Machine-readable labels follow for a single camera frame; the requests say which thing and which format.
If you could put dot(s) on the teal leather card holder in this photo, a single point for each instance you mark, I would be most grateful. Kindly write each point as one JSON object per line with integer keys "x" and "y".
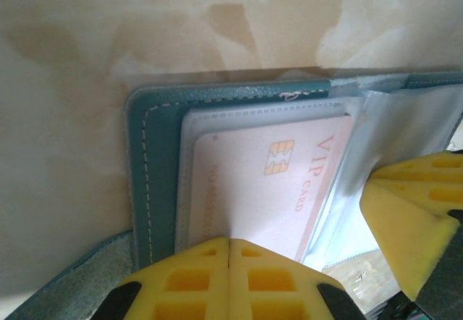
{"x": 162, "y": 124}

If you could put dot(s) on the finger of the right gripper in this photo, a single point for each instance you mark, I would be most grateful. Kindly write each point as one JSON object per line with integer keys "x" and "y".
{"x": 434, "y": 166}
{"x": 398, "y": 233}

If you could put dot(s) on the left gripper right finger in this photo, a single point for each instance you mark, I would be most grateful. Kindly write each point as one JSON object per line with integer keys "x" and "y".
{"x": 238, "y": 298}

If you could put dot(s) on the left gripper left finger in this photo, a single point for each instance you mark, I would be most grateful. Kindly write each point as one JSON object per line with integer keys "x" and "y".
{"x": 217, "y": 298}

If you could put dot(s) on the pink VIP card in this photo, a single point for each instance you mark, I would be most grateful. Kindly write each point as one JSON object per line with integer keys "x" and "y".
{"x": 253, "y": 189}

